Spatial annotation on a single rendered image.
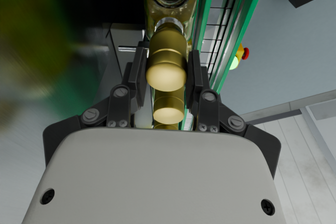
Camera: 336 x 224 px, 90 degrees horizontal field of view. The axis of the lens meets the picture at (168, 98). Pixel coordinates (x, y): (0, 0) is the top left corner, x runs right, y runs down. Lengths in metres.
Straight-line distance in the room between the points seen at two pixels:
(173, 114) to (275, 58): 0.86
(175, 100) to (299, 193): 2.59
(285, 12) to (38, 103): 0.83
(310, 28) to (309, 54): 0.15
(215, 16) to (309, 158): 2.53
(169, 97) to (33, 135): 0.13
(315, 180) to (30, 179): 2.70
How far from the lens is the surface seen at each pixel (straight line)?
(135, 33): 0.45
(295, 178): 2.75
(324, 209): 2.71
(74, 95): 0.25
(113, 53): 0.48
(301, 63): 1.09
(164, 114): 0.18
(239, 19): 0.37
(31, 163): 0.20
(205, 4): 0.32
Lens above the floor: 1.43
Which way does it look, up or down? 38 degrees down
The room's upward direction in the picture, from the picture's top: 177 degrees counter-clockwise
